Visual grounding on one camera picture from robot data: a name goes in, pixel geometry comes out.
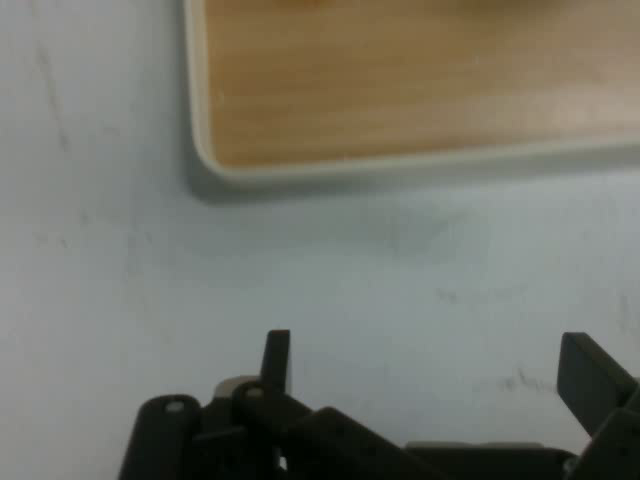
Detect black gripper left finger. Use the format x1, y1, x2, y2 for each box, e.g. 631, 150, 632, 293
118, 328, 432, 480

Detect wooden tray with cream rim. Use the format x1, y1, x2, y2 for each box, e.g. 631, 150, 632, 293
182, 0, 640, 189

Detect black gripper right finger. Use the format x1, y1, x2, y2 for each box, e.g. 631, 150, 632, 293
556, 331, 640, 480

